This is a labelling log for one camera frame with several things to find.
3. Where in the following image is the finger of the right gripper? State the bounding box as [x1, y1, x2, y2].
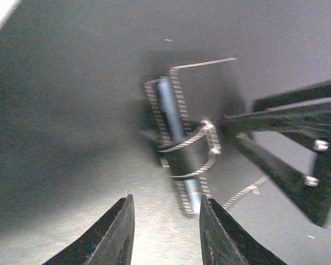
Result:
[220, 103, 331, 227]
[253, 80, 331, 112]

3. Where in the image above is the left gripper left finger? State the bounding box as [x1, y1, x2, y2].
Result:
[45, 194, 135, 264]

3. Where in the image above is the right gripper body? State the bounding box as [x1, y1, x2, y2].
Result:
[306, 141, 331, 202]

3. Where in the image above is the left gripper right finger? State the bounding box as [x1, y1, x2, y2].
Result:
[199, 195, 286, 265]

